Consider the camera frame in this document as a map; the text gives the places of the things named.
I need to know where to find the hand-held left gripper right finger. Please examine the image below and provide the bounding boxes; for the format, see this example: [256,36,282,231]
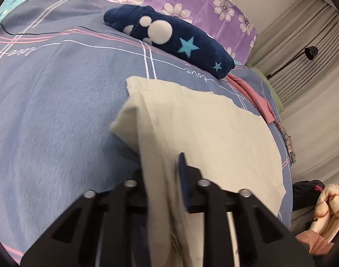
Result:
[177,152,316,267]

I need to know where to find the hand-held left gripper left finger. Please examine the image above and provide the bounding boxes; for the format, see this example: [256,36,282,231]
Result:
[21,168,148,267]

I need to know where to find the beige t-shirt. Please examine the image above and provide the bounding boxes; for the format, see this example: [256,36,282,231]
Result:
[110,76,287,267]

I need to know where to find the person's right forearm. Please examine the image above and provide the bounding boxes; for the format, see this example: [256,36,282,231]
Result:
[295,230,335,257]

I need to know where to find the pink garment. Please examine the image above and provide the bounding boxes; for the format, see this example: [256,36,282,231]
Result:
[226,74,276,124]

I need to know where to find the grey patterned cloth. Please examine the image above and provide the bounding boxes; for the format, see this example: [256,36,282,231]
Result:
[274,119,298,164]

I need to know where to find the blue-grey plaid blanket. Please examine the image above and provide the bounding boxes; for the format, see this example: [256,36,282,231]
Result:
[0,0,296,265]

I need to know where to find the light green cloth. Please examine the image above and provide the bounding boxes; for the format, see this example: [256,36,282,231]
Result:
[251,68,286,113]

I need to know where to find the black bag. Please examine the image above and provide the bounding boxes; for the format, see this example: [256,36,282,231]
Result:
[293,180,326,212]

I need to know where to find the navy star print fleece garment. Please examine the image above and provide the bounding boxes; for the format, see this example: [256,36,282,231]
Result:
[103,5,236,79]

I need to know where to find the cream puffy jacket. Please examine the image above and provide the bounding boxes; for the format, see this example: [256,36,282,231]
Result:
[310,183,339,246]

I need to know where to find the black floor lamp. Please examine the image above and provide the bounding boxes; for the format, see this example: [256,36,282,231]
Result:
[265,46,319,79]

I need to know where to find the beige pleated curtain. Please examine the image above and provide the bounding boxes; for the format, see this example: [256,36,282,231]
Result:
[246,0,339,112]

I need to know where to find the teal cloth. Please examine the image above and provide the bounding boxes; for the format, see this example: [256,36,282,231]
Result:
[0,0,55,33]

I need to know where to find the thin black cable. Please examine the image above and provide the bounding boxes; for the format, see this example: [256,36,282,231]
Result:
[0,22,103,37]

